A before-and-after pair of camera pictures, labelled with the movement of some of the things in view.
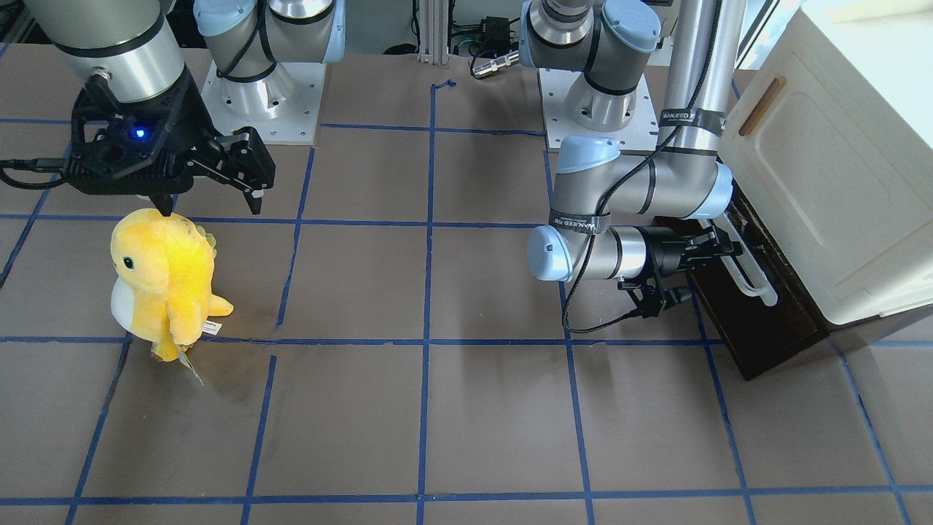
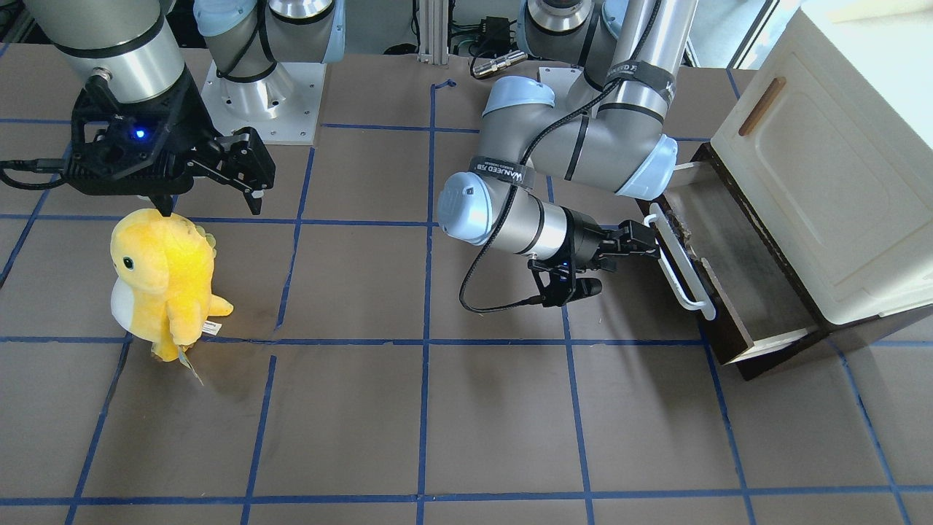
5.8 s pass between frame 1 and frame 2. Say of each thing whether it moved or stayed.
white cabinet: stayed
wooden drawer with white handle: moved
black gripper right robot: moved
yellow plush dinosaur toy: stayed
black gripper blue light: stayed
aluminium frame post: stayed
